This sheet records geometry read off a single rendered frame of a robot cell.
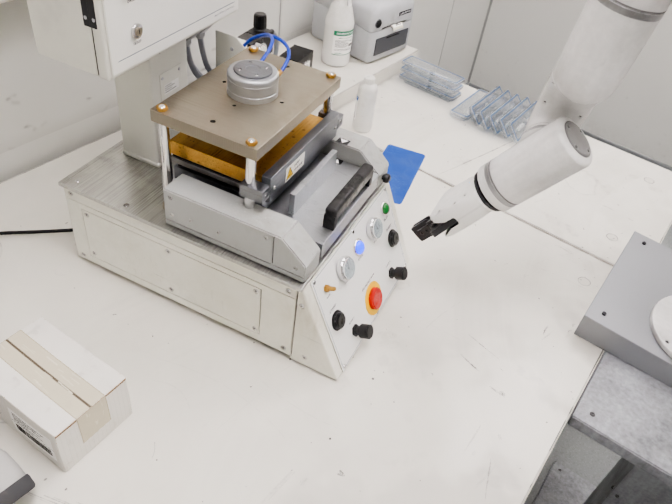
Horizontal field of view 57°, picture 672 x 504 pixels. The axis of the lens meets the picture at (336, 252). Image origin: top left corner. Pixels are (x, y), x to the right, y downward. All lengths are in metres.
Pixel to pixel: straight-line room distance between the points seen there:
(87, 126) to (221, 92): 0.62
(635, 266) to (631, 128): 2.02
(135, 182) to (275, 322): 0.34
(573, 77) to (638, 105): 2.40
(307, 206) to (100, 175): 0.36
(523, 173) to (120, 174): 0.66
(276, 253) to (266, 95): 0.24
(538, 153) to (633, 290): 0.45
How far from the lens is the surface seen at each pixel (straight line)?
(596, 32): 0.88
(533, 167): 0.97
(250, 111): 0.95
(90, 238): 1.17
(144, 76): 1.06
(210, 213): 0.94
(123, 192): 1.09
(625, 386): 1.21
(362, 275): 1.07
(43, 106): 1.47
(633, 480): 1.51
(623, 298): 1.29
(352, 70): 1.83
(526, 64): 3.40
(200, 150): 0.98
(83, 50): 0.95
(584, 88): 0.90
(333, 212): 0.93
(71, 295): 1.18
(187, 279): 1.06
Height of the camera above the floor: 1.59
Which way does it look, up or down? 42 degrees down
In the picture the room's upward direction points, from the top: 9 degrees clockwise
